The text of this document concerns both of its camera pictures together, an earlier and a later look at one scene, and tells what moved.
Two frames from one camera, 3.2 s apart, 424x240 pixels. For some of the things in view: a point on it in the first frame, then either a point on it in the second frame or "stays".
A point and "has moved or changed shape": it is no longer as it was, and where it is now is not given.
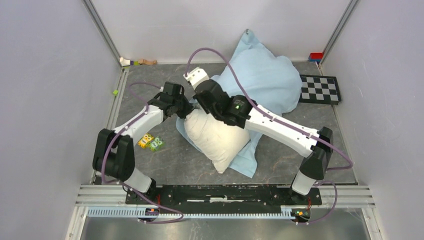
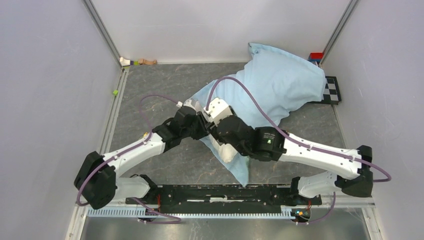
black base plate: x=187 y=196 stays
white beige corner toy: x=124 y=62 stays
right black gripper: x=194 y=95 to x=223 y=140
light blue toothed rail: x=143 y=211 stays
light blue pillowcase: x=268 y=79 has moved or changed shape
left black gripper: x=189 y=107 to x=203 y=131
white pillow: x=222 y=142 has moved or changed shape
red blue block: x=315 y=56 stays
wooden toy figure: x=144 y=62 stays
